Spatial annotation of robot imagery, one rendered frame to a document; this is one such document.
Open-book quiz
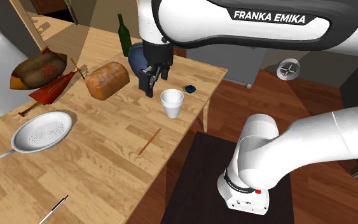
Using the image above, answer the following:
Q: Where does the grey cabinet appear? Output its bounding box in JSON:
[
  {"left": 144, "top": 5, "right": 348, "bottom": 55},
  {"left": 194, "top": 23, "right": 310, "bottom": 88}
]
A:
[{"left": 186, "top": 46, "right": 267, "bottom": 90}]

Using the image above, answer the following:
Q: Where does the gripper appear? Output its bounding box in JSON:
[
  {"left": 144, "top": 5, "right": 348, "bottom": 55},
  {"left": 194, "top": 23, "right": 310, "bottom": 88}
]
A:
[{"left": 138, "top": 41, "right": 174, "bottom": 99}]

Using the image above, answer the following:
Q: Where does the white cup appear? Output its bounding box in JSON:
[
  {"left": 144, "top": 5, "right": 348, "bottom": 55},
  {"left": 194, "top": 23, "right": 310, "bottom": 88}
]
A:
[{"left": 160, "top": 88, "right": 185, "bottom": 120}]

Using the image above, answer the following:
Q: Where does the brown pencil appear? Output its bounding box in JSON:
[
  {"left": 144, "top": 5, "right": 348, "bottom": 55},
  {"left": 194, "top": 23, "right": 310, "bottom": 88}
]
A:
[{"left": 137, "top": 127, "right": 162, "bottom": 157}]

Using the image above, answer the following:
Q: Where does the red and brown toy airship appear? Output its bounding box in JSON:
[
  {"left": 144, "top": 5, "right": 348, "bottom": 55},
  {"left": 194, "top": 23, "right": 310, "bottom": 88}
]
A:
[{"left": 9, "top": 46, "right": 88, "bottom": 118}]

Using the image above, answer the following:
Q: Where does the brown bread loaf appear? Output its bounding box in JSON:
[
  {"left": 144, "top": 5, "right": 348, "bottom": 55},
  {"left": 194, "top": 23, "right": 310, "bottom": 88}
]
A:
[{"left": 85, "top": 61, "right": 131, "bottom": 101}]

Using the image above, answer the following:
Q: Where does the wooden table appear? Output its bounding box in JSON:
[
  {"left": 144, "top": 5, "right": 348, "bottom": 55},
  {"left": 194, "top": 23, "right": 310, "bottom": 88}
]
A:
[{"left": 0, "top": 26, "right": 229, "bottom": 224}]

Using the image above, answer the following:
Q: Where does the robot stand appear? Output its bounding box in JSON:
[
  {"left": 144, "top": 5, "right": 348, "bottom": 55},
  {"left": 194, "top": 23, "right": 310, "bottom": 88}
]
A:
[{"left": 161, "top": 131, "right": 296, "bottom": 224}]

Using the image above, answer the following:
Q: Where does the grey round fan wheel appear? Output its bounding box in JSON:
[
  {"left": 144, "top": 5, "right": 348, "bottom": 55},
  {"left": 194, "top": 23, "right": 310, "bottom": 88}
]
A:
[{"left": 276, "top": 58, "right": 301, "bottom": 81}]

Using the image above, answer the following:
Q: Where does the blue bowl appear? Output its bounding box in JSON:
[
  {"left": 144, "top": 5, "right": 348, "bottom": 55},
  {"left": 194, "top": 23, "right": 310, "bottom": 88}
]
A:
[{"left": 127, "top": 41, "right": 150, "bottom": 77}]

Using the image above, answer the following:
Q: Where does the green glass bottle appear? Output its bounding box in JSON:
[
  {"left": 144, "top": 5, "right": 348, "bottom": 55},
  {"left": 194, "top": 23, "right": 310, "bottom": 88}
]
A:
[{"left": 117, "top": 13, "right": 133, "bottom": 58}]

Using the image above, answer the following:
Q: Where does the black and white pen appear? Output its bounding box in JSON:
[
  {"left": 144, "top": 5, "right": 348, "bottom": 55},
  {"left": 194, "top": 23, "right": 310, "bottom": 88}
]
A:
[{"left": 38, "top": 194, "right": 70, "bottom": 224}]

